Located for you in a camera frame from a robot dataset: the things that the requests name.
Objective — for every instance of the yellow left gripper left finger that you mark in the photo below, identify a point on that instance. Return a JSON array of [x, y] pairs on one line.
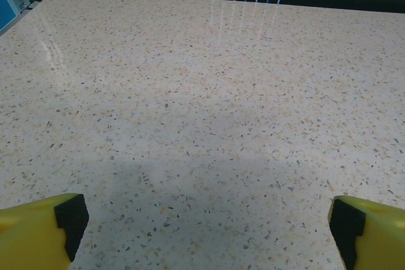
[[28, 238]]

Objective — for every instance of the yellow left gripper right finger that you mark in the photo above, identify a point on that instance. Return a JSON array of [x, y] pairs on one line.
[[379, 238]]

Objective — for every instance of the blue table side rail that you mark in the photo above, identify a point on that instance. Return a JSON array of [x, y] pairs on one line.
[[6, 14]]

